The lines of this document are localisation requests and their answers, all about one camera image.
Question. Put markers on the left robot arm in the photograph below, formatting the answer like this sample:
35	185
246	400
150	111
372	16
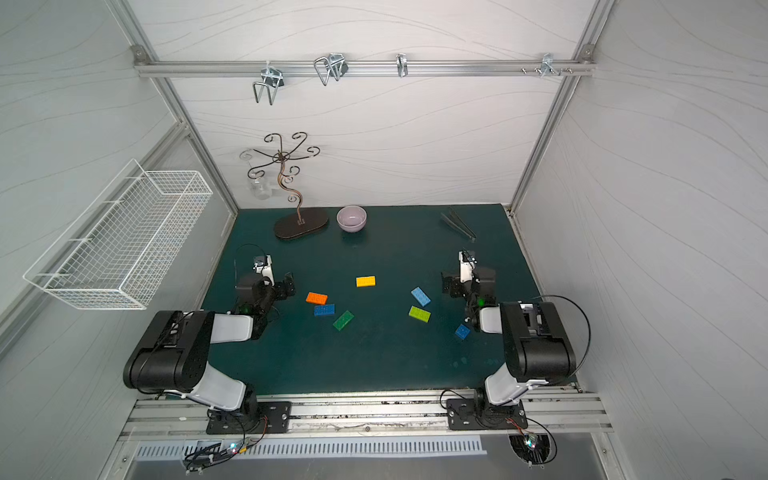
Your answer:
172	355

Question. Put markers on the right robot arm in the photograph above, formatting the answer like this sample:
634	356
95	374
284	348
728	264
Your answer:
537	351

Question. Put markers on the dark green lego brick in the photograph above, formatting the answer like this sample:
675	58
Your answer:
343	320

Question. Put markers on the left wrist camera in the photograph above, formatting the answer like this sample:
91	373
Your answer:
263	266

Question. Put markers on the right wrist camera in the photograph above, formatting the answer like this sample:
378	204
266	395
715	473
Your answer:
467	265

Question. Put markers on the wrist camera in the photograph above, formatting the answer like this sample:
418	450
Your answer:
467	265
263	266

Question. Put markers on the brown metal jewelry stand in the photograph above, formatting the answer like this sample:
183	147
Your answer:
301	222

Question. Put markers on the black tongs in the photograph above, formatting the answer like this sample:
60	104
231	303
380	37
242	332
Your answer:
453	220

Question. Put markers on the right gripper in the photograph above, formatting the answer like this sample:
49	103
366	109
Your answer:
452	284

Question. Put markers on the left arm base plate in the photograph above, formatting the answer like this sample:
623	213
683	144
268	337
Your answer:
264	417

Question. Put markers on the left controller board with cables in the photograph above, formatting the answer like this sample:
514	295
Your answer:
212	455

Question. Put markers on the yellow lego brick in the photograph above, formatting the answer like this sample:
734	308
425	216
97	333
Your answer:
366	281

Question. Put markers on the pink bowl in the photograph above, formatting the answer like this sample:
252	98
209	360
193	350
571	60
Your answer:
351	219

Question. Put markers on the lime green lego brick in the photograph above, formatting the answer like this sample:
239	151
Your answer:
419	314

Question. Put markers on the dark blue lego brick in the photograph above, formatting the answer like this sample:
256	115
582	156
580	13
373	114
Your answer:
324	310

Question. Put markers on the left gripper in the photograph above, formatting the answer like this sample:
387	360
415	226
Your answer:
282	288

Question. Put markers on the white vented cable duct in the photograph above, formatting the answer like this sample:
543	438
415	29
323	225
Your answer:
326	447

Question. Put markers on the small blue lego brick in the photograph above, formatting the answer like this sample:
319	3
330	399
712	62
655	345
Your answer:
462	332

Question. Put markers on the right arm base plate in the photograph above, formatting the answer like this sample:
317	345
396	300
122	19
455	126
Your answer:
486	415

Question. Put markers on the right round controller board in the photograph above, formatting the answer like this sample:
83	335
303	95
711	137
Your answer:
531	448

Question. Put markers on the white wire basket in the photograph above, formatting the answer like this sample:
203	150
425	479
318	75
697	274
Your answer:
116	253

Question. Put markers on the light blue lego brick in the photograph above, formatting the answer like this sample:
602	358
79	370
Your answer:
420	296

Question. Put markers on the small glass bottle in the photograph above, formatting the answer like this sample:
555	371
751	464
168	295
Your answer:
259	186

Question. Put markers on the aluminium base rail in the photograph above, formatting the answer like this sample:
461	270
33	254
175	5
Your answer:
382	413

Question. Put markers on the aluminium crossbar rail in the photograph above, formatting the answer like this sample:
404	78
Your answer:
357	68

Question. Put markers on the metal hook clamp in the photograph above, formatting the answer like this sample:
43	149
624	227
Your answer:
332	66
401	65
547	68
267	87

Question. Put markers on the orange lego brick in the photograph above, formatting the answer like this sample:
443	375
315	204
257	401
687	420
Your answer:
316	298

